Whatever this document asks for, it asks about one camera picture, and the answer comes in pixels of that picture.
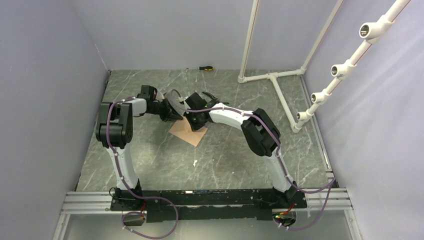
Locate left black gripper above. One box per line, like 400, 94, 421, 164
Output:
148, 98, 184, 123

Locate brown paper envelope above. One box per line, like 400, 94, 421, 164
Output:
168, 117, 208, 147

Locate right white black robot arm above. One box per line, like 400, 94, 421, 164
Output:
178, 92, 305, 208

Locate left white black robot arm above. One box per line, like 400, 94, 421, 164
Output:
95, 85, 183, 210

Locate black pliers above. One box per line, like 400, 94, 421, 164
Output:
201, 91, 229, 108

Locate yellow black screwdriver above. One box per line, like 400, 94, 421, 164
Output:
186, 65, 214, 72

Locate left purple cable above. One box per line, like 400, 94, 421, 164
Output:
105, 96, 180, 240

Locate purple cable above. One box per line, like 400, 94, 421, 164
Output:
169, 89, 337, 232
105, 96, 180, 240

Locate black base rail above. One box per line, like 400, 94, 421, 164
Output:
110, 188, 308, 223

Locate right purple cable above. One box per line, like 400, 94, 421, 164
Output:
169, 89, 337, 232

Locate aluminium frame rail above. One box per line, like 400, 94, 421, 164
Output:
53, 183, 363, 240

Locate white PVC pipe frame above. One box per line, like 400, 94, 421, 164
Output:
237, 0, 412, 134

